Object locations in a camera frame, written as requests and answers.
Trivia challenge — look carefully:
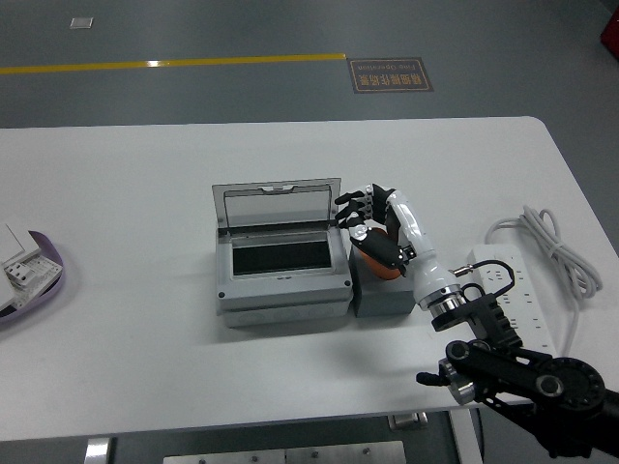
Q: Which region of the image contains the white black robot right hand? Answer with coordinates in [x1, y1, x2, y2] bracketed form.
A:
[334, 182, 465, 311]

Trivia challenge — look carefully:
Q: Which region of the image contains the orange cylinder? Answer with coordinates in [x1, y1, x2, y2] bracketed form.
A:
[357, 222, 403, 281]

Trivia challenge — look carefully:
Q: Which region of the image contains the grey enclosure box clear lid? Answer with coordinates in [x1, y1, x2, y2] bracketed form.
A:
[211, 176, 354, 330]

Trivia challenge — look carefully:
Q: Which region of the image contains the grey cube with round hole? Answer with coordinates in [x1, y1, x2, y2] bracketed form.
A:
[348, 244, 420, 319]

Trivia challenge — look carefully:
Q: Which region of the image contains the white power strip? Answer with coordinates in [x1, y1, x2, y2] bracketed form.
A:
[466, 243, 562, 357]

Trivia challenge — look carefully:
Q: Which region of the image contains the white table leg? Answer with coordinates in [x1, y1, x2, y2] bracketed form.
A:
[82, 436, 117, 464]
[447, 408, 485, 464]

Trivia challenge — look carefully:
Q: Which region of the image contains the red object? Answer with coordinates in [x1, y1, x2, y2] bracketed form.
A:
[599, 9, 619, 52]

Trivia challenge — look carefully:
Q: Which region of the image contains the purple tray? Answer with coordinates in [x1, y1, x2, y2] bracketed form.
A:
[0, 229, 67, 330]

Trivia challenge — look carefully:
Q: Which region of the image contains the white perforated socket panel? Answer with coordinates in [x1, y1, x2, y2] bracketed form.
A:
[2, 248, 65, 310]

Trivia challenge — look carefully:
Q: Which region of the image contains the white power cord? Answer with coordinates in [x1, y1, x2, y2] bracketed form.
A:
[485, 205, 604, 357]

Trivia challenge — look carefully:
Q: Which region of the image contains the silver table bracket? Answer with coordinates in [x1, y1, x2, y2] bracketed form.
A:
[389, 411, 429, 430]

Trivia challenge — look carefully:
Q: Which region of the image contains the grey metal base plate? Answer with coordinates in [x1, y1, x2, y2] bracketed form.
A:
[162, 440, 407, 464]

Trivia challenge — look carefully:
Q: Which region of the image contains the small white switch module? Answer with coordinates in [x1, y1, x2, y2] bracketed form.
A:
[3, 263, 36, 290]

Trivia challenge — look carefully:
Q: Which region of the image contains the white switch plate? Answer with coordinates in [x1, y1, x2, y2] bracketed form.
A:
[0, 222, 28, 266]

